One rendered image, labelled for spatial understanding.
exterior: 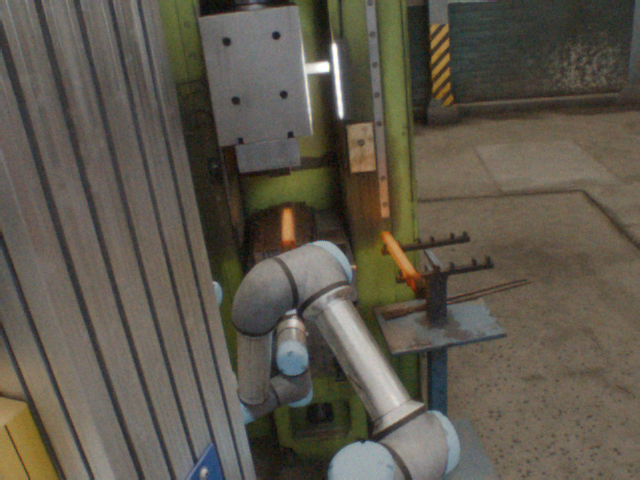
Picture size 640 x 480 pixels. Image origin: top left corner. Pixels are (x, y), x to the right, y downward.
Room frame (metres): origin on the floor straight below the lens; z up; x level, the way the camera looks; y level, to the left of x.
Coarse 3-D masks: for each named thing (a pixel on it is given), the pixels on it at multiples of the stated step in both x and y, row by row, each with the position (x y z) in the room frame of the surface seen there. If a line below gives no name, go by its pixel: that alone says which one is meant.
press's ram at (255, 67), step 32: (224, 32) 1.79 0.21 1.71; (256, 32) 1.79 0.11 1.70; (288, 32) 1.79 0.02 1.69; (224, 64) 1.79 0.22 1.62; (256, 64) 1.79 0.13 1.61; (288, 64) 1.79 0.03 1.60; (320, 64) 1.98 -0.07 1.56; (224, 96) 1.79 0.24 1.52; (256, 96) 1.79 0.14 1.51; (288, 96) 1.79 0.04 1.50; (224, 128) 1.79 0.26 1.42; (256, 128) 1.79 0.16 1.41; (288, 128) 1.79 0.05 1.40
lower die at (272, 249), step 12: (300, 204) 2.18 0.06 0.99; (264, 216) 2.12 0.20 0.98; (276, 216) 2.08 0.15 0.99; (300, 216) 2.05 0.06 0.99; (264, 228) 2.00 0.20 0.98; (276, 228) 1.96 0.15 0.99; (300, 228) 1.93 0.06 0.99; (264, 240) 1.89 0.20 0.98; (276, 240) 1.85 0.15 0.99; (300, 240) 1.82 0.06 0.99; (264, 252) 1.79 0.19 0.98; (276, 252) 1.79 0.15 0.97
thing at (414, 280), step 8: (384, 240) 1.81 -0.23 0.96; (392, 240) 1.78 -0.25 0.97; (392, 248) 1.72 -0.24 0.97; (400, 256) 1.66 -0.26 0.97; (400, 264) 1.61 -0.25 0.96; (408, 264) 1.59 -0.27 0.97; (408, 272) 1.54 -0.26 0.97; (408, 280) 1.50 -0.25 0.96; (416, 280) 1.47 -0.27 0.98; (416, 288) 1.47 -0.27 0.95; (424, 288) 1.42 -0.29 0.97; (416, 296) 1.44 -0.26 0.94; (424, 296) 1.43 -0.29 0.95
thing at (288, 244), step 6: (288, 210) 2.09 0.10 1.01; (288, 216) 2.02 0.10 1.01; (288, 222) 1.96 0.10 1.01; (288, 228) 1.91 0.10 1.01; (288, 234) 1.85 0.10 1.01; (288, 240) 1.79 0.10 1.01; (294, 240) 1.79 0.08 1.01; (282, 246) 1.78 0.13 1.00; (288, 246) 1.74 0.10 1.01; (294, 246) 1.78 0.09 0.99
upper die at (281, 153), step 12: (288, 132) 1.87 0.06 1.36; (240, 144) 1.79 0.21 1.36; (252, 144) 1.79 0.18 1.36; (264, 144) 1.79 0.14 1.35; (276, 144) 1.79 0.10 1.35; (288, 144) 1.79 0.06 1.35; (240, 156) 1.79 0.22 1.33; (252, 156) 1.79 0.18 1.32; (264, 156) 1.79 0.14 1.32; (276, 156) 1.79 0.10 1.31; (288, 156) 1.79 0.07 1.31; (240, 168) 1.79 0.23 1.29; (252, 168) 1.79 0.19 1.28; (264, 168) 1.79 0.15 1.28; (276, 168) 1.79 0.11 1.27
